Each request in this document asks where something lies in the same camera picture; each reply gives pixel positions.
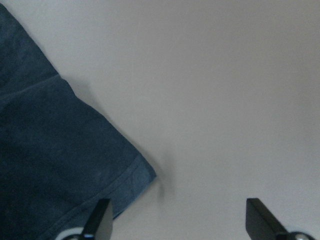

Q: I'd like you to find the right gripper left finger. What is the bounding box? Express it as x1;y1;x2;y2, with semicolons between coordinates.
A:
81;198;113;240

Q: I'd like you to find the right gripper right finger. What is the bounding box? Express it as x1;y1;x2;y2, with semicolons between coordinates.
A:
245;198;288;240

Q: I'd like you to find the black t-shirt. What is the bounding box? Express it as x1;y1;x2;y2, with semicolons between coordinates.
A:
0;6;156;240

